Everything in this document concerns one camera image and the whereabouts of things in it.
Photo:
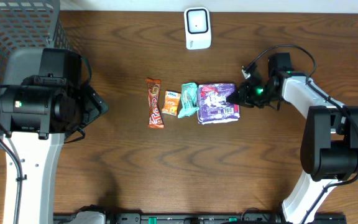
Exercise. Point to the white barcode scanner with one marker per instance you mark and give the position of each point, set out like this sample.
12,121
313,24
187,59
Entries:
197,28

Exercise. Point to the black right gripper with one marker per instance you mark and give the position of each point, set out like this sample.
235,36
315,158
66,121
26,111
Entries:
243,91

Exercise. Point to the orange snack packet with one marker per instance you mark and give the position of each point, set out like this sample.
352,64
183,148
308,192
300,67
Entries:
171,103

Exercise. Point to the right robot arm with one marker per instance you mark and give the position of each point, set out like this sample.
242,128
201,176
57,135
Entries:
329,148

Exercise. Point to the pink purple tissue pack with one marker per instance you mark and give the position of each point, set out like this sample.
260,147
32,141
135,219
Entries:
213,107

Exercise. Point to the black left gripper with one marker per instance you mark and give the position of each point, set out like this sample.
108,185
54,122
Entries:
93,101

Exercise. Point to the grey plastic mesh basket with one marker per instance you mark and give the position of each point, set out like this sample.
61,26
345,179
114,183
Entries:
27,28

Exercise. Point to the teal snack wrapper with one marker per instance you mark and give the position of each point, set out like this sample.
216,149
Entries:
188,100

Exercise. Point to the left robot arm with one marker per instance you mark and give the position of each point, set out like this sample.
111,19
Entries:
37,114

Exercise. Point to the red chocolate bar wrapper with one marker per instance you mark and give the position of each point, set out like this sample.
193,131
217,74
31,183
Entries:
155,118

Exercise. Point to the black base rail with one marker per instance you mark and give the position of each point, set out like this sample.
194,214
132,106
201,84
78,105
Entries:
94,214

